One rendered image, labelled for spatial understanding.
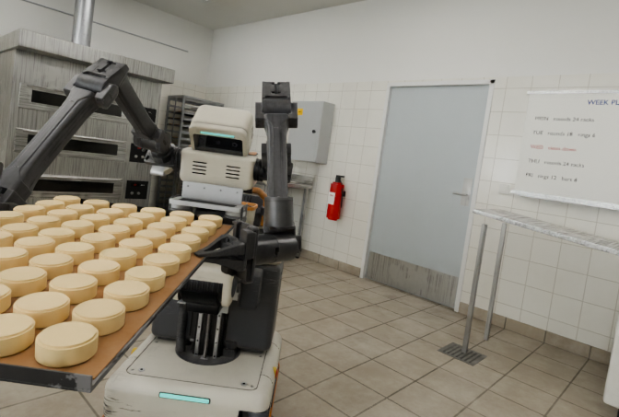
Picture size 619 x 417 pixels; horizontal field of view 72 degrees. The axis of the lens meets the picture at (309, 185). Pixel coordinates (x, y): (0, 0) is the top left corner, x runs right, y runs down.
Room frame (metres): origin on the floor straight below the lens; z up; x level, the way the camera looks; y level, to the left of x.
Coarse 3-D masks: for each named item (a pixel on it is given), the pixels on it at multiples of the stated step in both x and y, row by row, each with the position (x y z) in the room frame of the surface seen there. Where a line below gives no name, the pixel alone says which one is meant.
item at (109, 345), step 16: (112, 224) 0.81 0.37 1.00; (208, 240) 0.78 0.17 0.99; (96, 256) 0.63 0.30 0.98; (192, 256) 0.69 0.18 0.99; (48, 288) 0.50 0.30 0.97; (160, 304) 0.50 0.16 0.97; (64, 320) 0.43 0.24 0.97; (128, 320) 0.45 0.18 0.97; (144, 320) 0.46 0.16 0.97; (112, 336) 0.42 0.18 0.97; (128, 336) 0.42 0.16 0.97; (32, 352) 0.37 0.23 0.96; (112, 352) 0.39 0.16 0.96; (48, 368) 0.35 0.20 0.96; (64, 368) 0.36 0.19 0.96; (80, 368) 0.36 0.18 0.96; (96, 368) 0.36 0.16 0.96
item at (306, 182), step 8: (296, 176) 5.15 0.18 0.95; (304, 176) 5.06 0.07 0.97; (176, 184) 5.73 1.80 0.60; (264, 184) 4.46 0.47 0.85; (288, 184) 4.68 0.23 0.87; (296, 184) 4.77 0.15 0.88; (304, 184) 4.94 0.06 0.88; (312, 184) 4.97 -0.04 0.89; (176, 192) 5.72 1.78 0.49; (304, 192) 4.96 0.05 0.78; (304, 200) 4.95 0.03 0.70; (304, 208) 4.95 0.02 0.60; (304, 216) 4.96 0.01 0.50; (296, 256) 4.96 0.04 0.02
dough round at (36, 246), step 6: (18, 240) 0.60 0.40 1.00; (24, 240) 0.60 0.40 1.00; (30, 240) 0.60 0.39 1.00; (36, 240) 0.61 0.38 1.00; (42, 240) 0.61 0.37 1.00; (48, 240) 0.61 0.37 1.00; (54, 240) 0.62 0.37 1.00; (18, 246) 0.58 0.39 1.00; (24, 246) 0.58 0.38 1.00; (30, 246) 0.58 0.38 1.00; (36, 246) 0.59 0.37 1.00; (42, 246) 0.59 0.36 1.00; (48, 246) 0.60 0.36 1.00; (54, 246) 0.61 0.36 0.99; (30, 252) 0.58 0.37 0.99; (36, 252) 0.59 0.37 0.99; (42, 252) 0.59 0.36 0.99; (48, 252) 0.60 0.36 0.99; (30, 258) 0.58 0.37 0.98
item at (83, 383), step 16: (224, 224) 0.93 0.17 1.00; (192, 272) 0.61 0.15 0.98; (176, 288) 0.55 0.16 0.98; (0, 368) 0.33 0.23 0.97; (16, 368) 0.33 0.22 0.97; (32, 368) 0.33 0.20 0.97; (32, 384) 0.33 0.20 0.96; (48, 384) 0.33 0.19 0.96; (64, 384) 0.33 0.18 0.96; (80, 384) 0.33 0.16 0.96; (96, 384) 0.34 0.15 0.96
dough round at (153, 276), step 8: (128, 272) 0.53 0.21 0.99; (136, 272) 0.54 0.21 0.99; (144, 272) 0.54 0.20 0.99; (152, 272) 0.54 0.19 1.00; (160, 272) 0.55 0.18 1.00; (136, 280) 0.52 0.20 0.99; (144, 280) 0.52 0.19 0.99; (152, 280) 0.53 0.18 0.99; (160, 280) 0.54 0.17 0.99; (152, 288) 0.53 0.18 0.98; (160, 288) 0.54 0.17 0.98
